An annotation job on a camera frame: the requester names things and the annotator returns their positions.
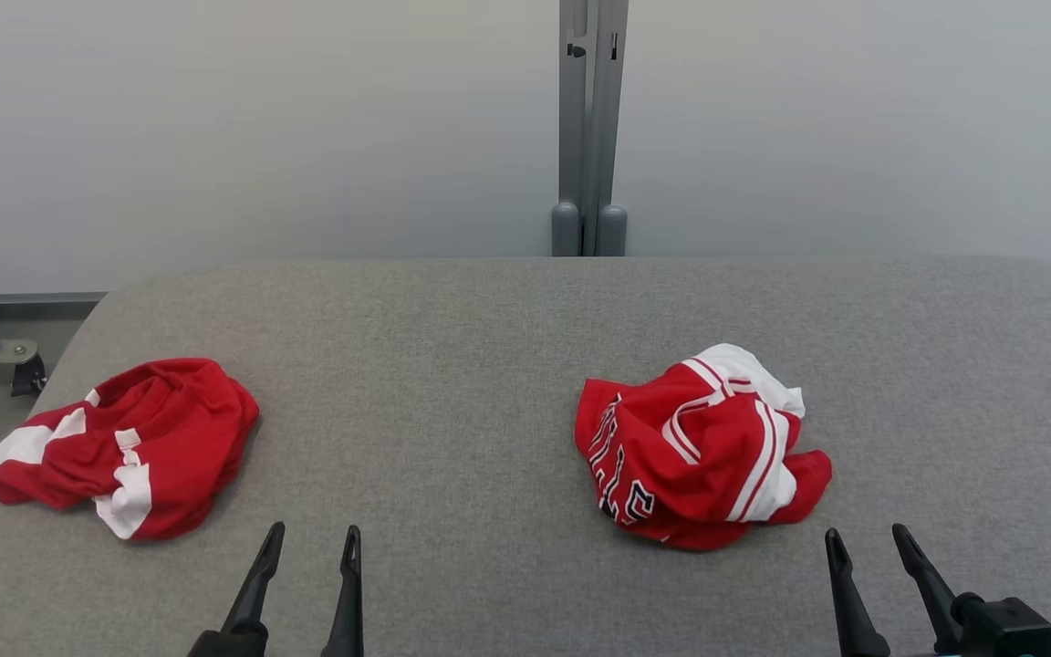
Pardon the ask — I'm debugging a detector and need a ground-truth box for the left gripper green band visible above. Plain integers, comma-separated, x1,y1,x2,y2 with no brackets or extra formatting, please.
186,522,365,657

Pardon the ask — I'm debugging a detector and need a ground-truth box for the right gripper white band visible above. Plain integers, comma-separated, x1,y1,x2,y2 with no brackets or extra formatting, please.
824,524,1051,657

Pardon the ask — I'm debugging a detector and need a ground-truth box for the red garment with white bands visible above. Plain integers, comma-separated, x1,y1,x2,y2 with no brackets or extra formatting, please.
0,358,261,542

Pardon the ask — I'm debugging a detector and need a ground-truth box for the red lettered garment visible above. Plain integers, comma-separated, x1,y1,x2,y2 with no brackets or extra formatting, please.
574,343,834,552

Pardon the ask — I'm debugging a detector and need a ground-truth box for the grey partition post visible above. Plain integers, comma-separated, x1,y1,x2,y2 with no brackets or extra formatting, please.
550,0,630,257

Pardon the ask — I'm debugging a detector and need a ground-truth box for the black caster wheel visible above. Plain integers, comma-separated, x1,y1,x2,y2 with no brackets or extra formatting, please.
11,354,48,399

